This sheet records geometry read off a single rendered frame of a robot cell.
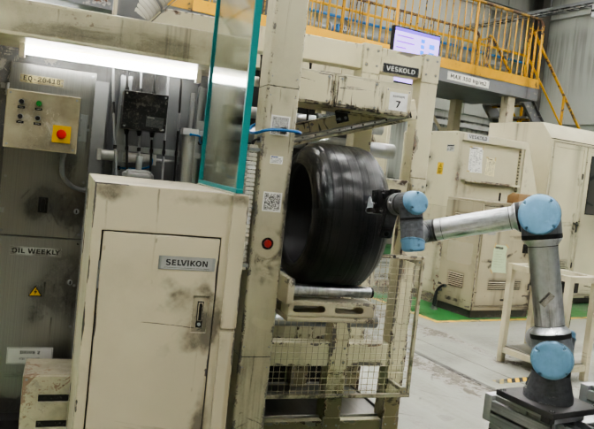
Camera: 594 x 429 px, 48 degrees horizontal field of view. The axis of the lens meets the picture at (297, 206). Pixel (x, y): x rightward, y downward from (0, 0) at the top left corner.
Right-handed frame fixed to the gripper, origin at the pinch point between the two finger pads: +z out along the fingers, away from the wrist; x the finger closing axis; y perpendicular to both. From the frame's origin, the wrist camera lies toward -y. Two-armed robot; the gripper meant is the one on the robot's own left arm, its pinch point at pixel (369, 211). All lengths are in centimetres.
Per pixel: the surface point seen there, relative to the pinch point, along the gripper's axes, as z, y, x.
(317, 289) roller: 17.9, -30.0, 11.2
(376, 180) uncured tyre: 4.9, 12.6, -4.7
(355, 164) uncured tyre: 8.8, 18.3, 2.6
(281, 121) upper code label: 17.8, 32.4, 30.1
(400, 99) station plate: 41, 54, -32
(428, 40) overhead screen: 360, 203, -228
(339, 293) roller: 17.9, -31.0, 1.9
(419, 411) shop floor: 133, -107, -105
